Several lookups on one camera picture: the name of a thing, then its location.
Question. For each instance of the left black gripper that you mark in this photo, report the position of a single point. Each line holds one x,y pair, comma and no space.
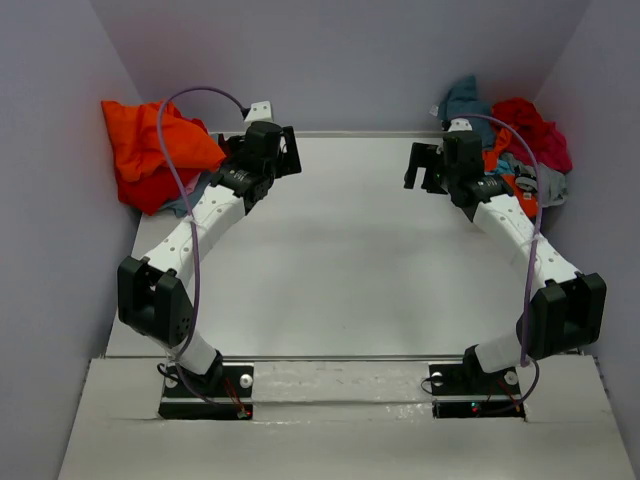
288,162

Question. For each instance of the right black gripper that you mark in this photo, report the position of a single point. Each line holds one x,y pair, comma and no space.
423,155

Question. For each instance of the blue-grey t shirt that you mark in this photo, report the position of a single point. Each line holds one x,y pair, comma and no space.
463,98

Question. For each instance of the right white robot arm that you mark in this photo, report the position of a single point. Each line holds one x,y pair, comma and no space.
563,307

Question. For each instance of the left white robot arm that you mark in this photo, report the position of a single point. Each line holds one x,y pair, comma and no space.
153,299

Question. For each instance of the light blue folded t shirt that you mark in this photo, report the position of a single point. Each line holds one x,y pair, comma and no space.
178,206

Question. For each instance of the pink folded t shirt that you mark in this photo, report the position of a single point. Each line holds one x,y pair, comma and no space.
192,184

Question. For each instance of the orange crumpled t shirt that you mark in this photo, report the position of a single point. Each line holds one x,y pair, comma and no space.
522,197

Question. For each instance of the red folded t shirt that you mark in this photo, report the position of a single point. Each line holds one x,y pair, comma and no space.
150,193

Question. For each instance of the magenta crumpled t shirt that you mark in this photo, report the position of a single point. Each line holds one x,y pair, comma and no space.
555,150

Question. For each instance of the red crumpled t shirt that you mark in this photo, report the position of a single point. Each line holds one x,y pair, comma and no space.
522,116

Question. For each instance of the orange folded t shirt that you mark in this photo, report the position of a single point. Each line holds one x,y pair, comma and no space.
135,135

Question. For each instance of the grey crumpled t shirt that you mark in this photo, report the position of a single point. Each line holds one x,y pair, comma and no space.
548,185

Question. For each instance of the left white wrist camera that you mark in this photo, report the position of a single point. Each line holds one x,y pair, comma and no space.
258,111

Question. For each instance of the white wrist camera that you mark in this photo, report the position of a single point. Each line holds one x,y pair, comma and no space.
459,124
258,111

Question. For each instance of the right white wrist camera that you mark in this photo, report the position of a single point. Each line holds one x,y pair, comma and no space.
459,124

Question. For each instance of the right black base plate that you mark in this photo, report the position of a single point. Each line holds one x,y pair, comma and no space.
455,396

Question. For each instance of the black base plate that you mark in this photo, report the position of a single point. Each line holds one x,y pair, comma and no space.
455,396
227,399

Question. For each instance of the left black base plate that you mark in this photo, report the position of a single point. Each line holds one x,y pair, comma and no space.
227,399

